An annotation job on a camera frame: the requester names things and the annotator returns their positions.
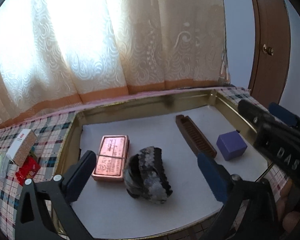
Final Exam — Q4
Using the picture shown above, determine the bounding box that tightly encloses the purple foam block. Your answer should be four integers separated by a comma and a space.
216, 131, 248, 161

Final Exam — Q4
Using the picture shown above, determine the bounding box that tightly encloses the plaid tablecloth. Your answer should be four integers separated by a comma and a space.
0, 87, 288, 239

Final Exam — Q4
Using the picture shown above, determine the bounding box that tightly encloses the brown wooden comb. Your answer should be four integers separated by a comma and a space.
175, 115, 217, 159

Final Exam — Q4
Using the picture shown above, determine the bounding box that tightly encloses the copper metal tin box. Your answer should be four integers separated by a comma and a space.
91, 135, 129, 182

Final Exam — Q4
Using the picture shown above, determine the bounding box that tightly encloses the tasselled curtain tieback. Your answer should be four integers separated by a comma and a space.
218, 0, 231, 86

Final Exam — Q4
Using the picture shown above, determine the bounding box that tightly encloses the white paper box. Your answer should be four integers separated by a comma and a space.
6, 128, 37, 167

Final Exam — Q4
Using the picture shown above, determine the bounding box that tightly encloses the cream lace curtain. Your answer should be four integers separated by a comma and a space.
0, 0, 225, 128

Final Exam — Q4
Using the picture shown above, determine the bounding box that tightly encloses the green tissue pack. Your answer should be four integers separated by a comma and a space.
0, 153, 10, 181

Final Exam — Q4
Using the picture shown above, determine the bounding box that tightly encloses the brown wooden door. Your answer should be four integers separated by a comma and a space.
249, 0, 290, 107

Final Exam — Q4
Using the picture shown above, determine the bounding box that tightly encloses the brass door knob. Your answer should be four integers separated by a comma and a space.
262, 44, 274, 56

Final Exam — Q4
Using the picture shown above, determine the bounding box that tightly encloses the red toy brick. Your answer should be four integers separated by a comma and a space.
15, 156, 40, 186

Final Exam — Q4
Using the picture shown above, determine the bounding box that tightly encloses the gold rectangular tin tray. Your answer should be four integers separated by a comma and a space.
55, 87, 268, 239

